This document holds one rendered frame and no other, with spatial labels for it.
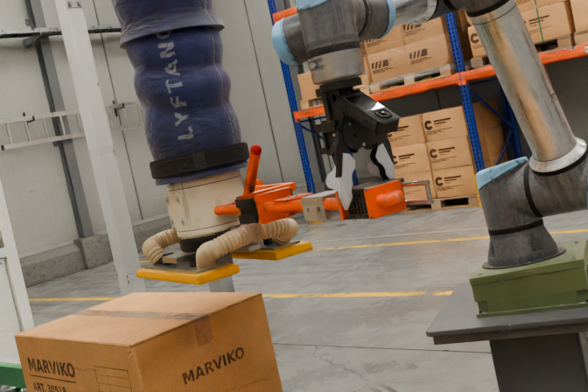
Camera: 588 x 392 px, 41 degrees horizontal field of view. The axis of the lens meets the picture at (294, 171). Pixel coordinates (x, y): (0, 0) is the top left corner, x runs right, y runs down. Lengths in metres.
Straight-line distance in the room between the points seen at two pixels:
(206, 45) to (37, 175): 10.08
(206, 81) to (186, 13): 0.15
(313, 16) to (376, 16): 0.14
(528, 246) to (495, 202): 0.14
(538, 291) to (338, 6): 1.09
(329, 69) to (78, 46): 3.93
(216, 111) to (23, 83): 10.22
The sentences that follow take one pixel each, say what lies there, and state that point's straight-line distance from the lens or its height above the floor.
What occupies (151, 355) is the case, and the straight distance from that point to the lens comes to 1.82.
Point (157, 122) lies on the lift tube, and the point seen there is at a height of 1.42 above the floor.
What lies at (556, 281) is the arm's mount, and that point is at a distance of 2.10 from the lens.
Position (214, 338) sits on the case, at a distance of 1.92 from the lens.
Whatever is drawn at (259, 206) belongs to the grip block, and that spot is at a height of 1.20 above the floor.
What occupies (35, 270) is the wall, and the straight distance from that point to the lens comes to 11.45.
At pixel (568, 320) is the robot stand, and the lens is 2.03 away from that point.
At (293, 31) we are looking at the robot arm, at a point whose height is 1.51.
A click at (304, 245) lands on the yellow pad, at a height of 1.08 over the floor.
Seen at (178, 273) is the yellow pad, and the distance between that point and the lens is 1.69.
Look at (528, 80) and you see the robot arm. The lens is 1.97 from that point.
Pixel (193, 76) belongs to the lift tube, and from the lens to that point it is 1.70.
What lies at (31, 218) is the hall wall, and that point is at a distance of 11.62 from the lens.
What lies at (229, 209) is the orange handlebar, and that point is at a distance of 1.65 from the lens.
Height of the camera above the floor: 1.33
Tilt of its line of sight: 3 degrees down
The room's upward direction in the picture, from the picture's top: 12 degrees counter-clockwise
